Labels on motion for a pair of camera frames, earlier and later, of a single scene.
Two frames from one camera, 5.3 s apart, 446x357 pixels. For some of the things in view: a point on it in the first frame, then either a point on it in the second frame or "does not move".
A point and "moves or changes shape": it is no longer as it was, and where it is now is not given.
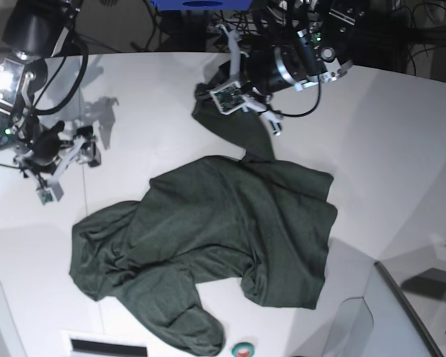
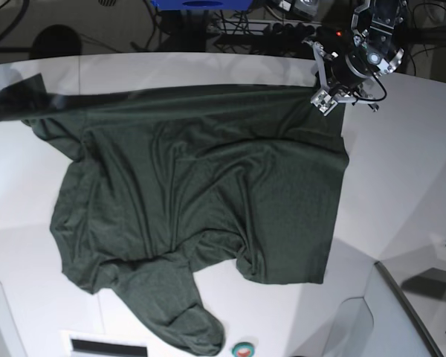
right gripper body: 258,72 -> 344,86
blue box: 202,4 does not move
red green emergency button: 243,349 does not move
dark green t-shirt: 254,219 moves or changes shape
